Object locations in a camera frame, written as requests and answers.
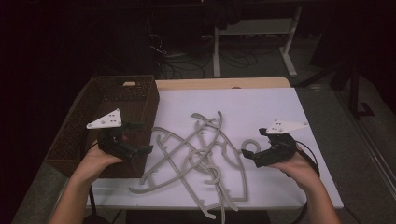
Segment dark metal stand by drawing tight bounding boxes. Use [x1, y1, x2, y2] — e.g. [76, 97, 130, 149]
[294, 59, 376, 121]

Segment white metal desk frame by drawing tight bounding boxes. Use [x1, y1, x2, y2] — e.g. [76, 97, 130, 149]
[212, 6, 304, 78]

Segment person's right hand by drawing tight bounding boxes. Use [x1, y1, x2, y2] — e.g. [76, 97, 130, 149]
[268, 146, 322, 192]

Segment brown woven basket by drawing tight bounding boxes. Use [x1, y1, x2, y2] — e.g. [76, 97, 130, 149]
[45, 74, 161, 179]

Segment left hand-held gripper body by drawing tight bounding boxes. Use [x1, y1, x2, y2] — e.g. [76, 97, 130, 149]
[86, 107, 140, 163]

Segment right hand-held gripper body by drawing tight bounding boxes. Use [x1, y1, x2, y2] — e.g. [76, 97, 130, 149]
[253, 119, 309, 169]

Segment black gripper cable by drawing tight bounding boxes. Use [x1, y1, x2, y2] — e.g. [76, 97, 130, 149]
[290, 140, 321, 224]
[82, 186, 108, 224]

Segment white table mat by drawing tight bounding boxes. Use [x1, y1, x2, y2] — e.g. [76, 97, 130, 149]
[86, 87, 345, 210]

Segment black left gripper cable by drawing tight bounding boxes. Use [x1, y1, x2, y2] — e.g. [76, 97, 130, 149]
[82, 186, 108, 224]

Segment dark cloth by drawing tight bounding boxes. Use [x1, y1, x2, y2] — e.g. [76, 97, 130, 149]
[202, 0, 245, 31]

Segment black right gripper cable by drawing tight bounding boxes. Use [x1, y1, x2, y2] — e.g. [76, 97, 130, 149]
[290, 140, 321, 224]

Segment black floor cables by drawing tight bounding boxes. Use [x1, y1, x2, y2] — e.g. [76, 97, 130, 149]
[146, 18, 283, 80]

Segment person's left hand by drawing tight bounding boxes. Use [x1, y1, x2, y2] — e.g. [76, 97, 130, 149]
[73, 141, 126, 185]

